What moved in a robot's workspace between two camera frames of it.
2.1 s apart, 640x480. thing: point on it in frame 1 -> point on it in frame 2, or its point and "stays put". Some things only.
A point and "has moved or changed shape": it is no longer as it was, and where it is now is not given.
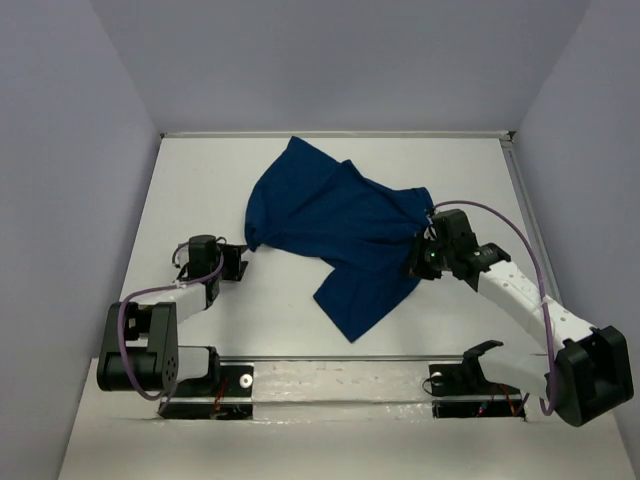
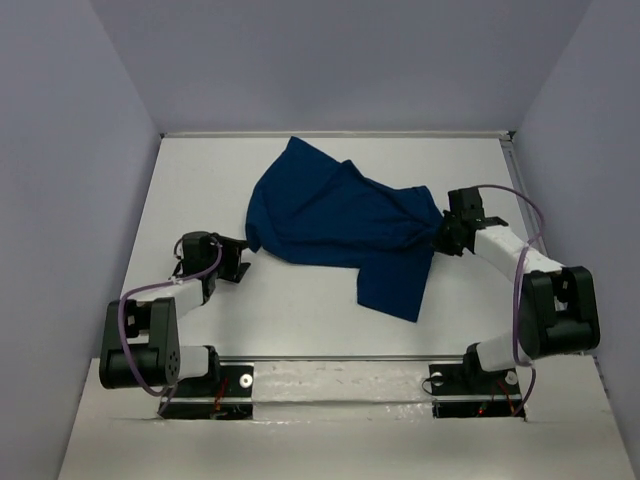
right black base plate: [467, 379] stays put
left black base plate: [225, 396] stays put
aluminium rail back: [339, 134] stays put
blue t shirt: [308, 203] has moved or changed shape
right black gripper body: [429, 258] -> [445, 239]
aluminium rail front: [384, 357] stays put
